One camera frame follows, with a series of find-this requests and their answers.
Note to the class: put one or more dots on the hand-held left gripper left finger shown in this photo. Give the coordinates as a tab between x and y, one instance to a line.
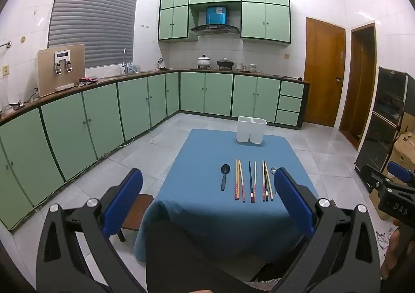
124	202

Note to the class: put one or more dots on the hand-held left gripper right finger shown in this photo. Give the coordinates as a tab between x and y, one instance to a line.
293	202

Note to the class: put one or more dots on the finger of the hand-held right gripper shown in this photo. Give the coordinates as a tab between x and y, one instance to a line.
400	171
373	178

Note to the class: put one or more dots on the dark brown chopstick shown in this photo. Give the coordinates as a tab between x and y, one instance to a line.
266	182

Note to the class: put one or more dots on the metal spoon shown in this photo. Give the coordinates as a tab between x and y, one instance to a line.
274	169

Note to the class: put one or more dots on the dark blue chopstick red end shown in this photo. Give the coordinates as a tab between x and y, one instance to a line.
250	179

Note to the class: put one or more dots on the black spoon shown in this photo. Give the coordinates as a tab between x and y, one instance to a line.
224	168

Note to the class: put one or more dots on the white divided utensil holder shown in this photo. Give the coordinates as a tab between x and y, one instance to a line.
243	131

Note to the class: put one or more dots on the person's right hand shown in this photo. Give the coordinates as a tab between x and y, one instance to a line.
390	257

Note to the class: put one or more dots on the brown wooden stool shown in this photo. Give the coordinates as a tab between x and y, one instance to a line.
139	212

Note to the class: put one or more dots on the cardboard box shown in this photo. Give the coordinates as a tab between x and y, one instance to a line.
405	145

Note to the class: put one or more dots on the purple patterned mat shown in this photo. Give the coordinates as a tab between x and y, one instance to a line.
382	238

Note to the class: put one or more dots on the black glass-front cabinet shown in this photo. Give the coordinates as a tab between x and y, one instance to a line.
382	118

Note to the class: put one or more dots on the blue tablecloth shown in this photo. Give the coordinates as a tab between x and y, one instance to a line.
201	182

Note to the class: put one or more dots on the green base cabinets with counter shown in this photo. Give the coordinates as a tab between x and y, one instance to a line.
64	124

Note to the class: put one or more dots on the closed wooden door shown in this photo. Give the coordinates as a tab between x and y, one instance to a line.
324	69

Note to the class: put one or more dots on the red cloth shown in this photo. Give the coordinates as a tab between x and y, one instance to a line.
87	79

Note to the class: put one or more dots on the glass jars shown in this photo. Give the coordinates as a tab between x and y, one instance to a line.
251	67

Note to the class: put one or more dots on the metal kitchen faucet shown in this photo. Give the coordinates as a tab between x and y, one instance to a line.
124	59

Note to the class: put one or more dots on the metal kettle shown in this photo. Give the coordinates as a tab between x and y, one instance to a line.
160	61

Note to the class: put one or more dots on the black wok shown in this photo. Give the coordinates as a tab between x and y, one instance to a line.
224	63

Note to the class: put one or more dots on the beige water purifier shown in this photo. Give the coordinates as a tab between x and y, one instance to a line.
45	66

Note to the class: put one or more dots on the grey window blind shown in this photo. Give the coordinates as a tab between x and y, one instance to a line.
90	20

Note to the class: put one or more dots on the metal towel bar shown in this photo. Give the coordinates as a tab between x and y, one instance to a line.
5	44

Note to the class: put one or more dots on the blue range hood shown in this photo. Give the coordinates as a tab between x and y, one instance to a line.
216	14

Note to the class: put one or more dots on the wooden door in frame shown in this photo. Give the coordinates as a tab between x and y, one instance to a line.
360	85

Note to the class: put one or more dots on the yellow wall socket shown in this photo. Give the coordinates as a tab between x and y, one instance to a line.
5	70

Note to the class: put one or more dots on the green wall cabinets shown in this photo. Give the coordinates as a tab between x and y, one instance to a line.
266	20

